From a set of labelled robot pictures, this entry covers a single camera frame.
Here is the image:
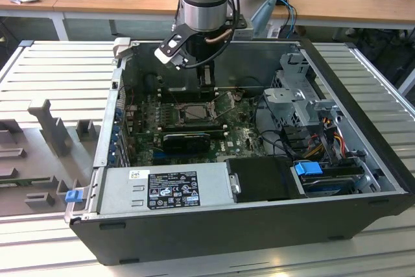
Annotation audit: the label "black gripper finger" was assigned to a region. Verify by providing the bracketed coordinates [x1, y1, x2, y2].
[198, 62, 217, 102]

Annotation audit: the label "metal CPU socket cover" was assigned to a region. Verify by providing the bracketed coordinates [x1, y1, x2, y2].
[212, 90, 238, 119]

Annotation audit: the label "thin metal locking lever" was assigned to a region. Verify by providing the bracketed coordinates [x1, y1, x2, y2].
[168, 90, 183, 111]

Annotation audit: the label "black RAM slot bank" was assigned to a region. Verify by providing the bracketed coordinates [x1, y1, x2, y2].
[160, 88, 219, 103]
[161, 120, 225, 132]

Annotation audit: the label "CPU socket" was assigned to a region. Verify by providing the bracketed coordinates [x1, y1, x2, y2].
[174, 101, 217, 126]

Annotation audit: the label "green motherboard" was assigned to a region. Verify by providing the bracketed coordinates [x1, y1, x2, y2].
[124, 90, 270, 166]

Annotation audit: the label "silver metal drive cage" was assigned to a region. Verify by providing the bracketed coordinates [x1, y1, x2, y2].
[262, 52, 344, 135]

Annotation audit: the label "pale blue teach pendant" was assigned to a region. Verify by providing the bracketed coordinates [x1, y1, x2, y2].
[251, 0, 279, 40]

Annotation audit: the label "black graphics card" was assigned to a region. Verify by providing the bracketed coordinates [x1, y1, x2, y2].
[161, 132, 211, 154]

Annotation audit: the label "black plastic shroud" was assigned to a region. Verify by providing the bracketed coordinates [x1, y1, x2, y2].
[225, 156, 307, 204]

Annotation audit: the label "hard disk in blue carrier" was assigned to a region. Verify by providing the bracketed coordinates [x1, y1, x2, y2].
[293, 161, 356, 197]

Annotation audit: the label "grey power supply unit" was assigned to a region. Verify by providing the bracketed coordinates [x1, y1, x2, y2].
[95, 162, 235, 215]

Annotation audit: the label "dark grey PC case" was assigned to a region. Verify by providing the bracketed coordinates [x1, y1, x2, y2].
[64, 37, 415, 267]

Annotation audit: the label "blue plastic latch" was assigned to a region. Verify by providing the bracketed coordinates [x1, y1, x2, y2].
[64, 190, 82, 204]

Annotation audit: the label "grey parts rack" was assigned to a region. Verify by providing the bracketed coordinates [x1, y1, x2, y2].
[0, 98, 98, 218]

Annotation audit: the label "green RAM stick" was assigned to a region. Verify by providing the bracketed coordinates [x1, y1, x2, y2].
[0, 176, 53, 187]

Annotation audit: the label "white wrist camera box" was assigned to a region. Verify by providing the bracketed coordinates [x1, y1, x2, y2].
[154, 33, 189, 71]

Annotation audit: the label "blue cable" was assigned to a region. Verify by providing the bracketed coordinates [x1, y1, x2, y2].
[275, 0, 298, 33]

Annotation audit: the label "yellow red power wires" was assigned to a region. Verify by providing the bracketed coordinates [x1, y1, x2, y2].
[304, 117, 346, 161]

